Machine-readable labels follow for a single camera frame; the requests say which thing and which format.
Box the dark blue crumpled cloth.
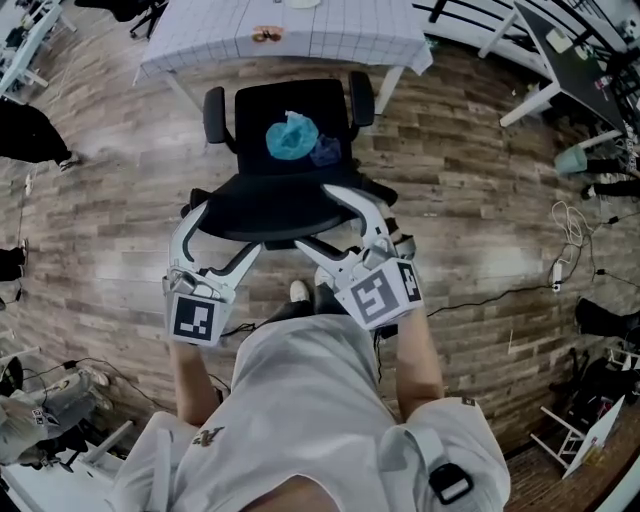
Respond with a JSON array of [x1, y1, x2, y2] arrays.
[[309, 133, 343, 168]]

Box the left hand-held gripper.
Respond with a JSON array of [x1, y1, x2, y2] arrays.
[[161, 201, 264, 349]]

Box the light blue disposable cap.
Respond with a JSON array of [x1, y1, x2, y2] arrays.
[[264, 110, 320, 162]]

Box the orange item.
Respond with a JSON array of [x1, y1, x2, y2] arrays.
[[251, 25, 286, 44]]

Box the black swivel chair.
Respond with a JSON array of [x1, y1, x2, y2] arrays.
[[73, 0, 170, 40]]

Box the black strap buckle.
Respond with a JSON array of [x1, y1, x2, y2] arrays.
[[428, 461, 475, 505]]

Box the black floor cable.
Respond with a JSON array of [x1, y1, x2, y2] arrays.
[[425, 209, 640, 319]]

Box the teal waste bin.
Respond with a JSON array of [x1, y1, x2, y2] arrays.
[[553, 143, 589, 177]]

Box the person's left forearm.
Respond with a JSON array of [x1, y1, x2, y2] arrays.
[[169, 341, 224, 427]]

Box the black table with white legs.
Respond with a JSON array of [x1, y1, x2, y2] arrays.
[[498, 0, 640, 151]]

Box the person's right forearm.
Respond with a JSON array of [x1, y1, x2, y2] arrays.
[[393, 304, 447, 424]]

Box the person's white shirt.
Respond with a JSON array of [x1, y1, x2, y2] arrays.
[[109, 313, 512, 512]]

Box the white coiled cable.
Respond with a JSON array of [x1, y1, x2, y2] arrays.
[[551, 199, 587, 247]]

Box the person's black trousers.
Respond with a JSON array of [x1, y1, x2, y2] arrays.
[[263, 283, 352, 326]]

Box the white board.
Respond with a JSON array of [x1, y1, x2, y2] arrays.
[[563, 394, 627, 480]]

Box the black office chair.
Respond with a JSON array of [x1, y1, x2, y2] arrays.
[[182, 70, 419, 262]]

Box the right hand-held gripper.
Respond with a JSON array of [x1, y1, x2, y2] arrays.
[[294, 183, 427, 332]]

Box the white grid-cloth desk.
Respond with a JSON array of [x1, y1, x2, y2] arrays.
[[133, 0, 434, 99]]

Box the black bag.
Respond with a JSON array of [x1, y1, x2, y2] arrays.
[[573, 296, 640, 337]]

